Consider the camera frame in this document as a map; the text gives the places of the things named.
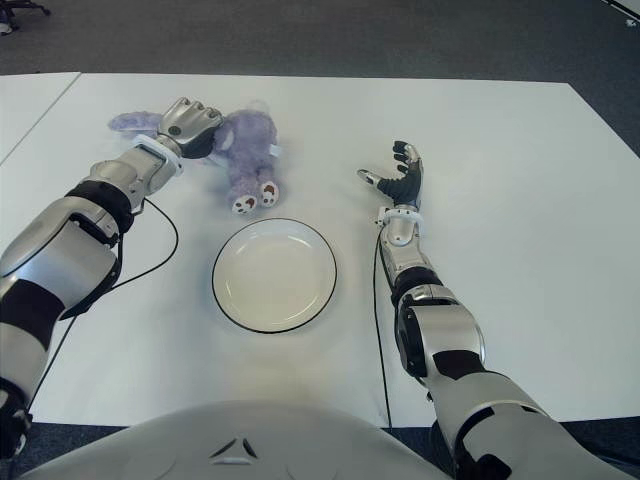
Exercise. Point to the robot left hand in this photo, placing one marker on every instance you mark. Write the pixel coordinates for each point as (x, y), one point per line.
(187, 125)

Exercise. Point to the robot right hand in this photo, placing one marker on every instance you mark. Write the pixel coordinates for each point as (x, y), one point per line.
(405, 185)

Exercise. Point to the purple plush bunny doll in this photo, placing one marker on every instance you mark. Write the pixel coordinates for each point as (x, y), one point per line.
(247, 145)

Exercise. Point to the robot right arm silver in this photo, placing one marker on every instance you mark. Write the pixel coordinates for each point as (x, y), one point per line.
(442, 330)

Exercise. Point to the robot left arm silver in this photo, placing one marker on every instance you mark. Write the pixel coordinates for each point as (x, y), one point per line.
(65, 250)

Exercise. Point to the white plate black rim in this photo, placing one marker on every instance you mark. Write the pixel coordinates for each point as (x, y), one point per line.
(275, 277)

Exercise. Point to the black office chair base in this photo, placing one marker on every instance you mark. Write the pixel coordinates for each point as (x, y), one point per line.
(25, 5)

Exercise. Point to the white shoe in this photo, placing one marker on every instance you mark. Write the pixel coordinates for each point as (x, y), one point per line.
(5, 29)

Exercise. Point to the black tripod leg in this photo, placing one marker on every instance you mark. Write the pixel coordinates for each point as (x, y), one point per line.
(625, 7)

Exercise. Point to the silver robot torso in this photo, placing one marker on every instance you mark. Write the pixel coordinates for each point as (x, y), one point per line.
(240, 425)

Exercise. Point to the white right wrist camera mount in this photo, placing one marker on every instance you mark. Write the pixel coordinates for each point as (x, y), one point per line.
(402, 214)

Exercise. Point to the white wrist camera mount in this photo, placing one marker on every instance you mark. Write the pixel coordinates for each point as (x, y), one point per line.
(402, 214)
(167, 152)

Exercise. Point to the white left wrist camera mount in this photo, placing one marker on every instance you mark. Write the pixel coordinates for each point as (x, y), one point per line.
(167, 152)

